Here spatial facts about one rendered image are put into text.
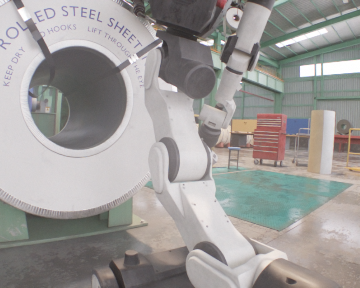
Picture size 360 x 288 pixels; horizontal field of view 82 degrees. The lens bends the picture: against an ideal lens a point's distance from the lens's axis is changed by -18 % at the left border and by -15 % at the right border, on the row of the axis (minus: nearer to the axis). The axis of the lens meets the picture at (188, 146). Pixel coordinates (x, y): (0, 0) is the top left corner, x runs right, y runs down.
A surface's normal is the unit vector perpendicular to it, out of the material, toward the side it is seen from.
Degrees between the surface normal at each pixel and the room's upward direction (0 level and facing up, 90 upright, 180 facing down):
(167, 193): 113
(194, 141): 50
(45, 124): 90
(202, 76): 118
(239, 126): 90
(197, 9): 124
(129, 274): 45
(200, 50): 72
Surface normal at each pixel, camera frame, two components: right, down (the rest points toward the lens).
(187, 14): -0.26, 0.59
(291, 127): -0.75, -0.01
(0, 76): 0.66, 0.07
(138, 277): 0.45, -0.65
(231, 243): 0.28, -0.89
